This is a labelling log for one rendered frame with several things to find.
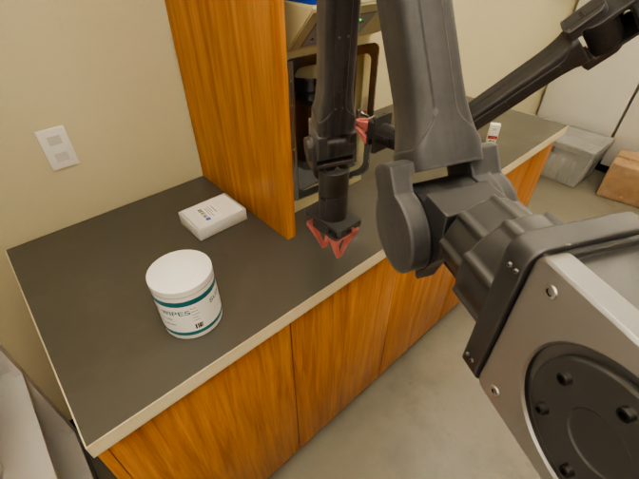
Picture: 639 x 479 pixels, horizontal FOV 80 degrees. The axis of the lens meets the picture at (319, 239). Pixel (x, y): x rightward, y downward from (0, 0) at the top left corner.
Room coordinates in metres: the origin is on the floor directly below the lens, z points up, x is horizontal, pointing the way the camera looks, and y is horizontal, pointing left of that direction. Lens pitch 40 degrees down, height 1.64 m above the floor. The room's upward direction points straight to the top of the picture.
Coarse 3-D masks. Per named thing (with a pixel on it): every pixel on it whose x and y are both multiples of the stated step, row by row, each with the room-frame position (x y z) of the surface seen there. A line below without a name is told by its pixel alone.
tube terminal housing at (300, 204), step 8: (360, 40) 1.14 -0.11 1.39; (368, 40) 1.17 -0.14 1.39; (304, 48) 1.01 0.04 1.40; (312, 48) 1.03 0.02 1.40; (288, 56) 0.98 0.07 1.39; (296, 56) 0.99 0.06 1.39; (360, 176) 1.17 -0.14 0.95; (304, 200) 1.00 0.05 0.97; (312, 200) 1.02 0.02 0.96; (296, 208) 0.98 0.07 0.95
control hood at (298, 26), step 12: (372, 0) 0.99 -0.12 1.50; (288, 12) 0.93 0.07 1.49; (300, 12) 0.90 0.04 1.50; (312, 12) 0.88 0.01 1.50; (360, 12) 1.00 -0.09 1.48; (288, 24) 0.93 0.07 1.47; (300, 24) 0.90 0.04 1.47; (312, 24) 0.91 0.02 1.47; (372, 24) 1.09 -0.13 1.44; (288, 36) 0.94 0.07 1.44; (300, 36) 0.92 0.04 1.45; (288, 48) 0.94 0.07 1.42; (300, 48) 0.97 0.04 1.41
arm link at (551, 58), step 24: (600, 0) 0.78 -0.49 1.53; (576, 24) 0.77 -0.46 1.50; (552, 48) 0.80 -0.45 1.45; (576, 48) 0.77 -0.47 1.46; (528, 72) 0.80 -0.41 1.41; (552, 72) 0.78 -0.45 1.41; (480, 96) 0.84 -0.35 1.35; (504, 96) 0.79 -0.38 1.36; (528, 96) 0.79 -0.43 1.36; (480, 120) 0.80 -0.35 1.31
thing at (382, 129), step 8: (384, 112) 1.00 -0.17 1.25; (376, 120) 0.96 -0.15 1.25; (384, 120) 0.98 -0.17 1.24; (376, 128) 0.96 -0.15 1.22; (384, 128) 0.96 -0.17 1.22; (392, 128) 0.95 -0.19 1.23; (376, 136) 0.96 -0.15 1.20; (384, 136) 0.94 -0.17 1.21; (392, 136) 0.93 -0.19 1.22; (376, 144) 0.96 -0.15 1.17; (384, 144) 0.94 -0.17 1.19; (376, 152) 0.97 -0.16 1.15
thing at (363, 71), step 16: (368, 48) 1.12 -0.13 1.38; (304, 64) 0.99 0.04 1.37; (368, 64) 1.12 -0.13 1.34; (304, 80) 0.99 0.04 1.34; (368, 80) 1.12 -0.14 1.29; (304, 96) 0.99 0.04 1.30; (368, 96) 1.13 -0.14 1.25; (304, 112) 0.99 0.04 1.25; (368, 112) 1.13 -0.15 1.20; (304, 128) 0.99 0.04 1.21; (304, 160) 0.99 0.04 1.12; (368, 160) 1.14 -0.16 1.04; (304, 176) 0.98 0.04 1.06; (352, 176) 1.10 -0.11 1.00; (304, 192) 0.98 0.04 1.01
